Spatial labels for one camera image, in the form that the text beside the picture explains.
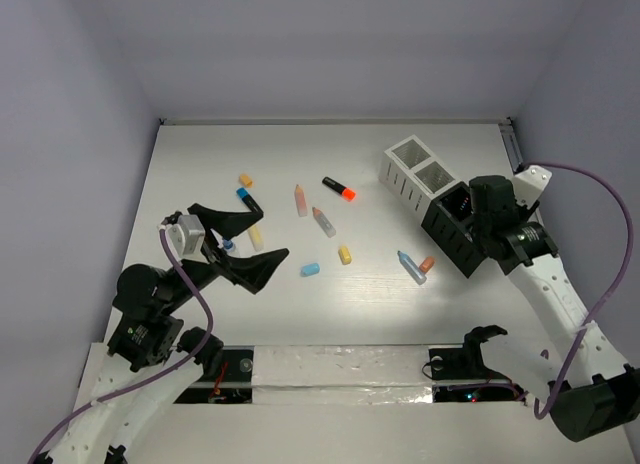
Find light blue marker cap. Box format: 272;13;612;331
300;263;321;277

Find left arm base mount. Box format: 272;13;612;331
175;346;254;405

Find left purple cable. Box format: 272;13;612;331
27;228;215;464

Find yellow marker pen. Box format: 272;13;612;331
247;225;264;252

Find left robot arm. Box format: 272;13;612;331
29;203;289;463

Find coral orange marker cap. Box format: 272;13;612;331
419;256;435;273

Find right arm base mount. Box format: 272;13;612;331
421;325;527;402

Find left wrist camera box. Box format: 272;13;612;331
159;211;205;259

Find light blue marker pen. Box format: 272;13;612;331
397;251;426;285

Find orange pencil-shaped marker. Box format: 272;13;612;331
294;185;308;217

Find black highlighter blue cap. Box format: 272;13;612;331
236;187;264;217

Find black slotted organizer box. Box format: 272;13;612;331
421;182;486;278

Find black highlighter orange cap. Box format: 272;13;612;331
322;176;356;202

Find yellow marker cap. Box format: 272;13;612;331
338;246;352;265

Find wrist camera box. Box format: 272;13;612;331
511;165;552;208
159;211;205;259

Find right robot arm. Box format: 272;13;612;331
460;166;639;442

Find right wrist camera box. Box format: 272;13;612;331
511;165;552;208

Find white slotted organizer box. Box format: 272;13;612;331
379;135;461;223

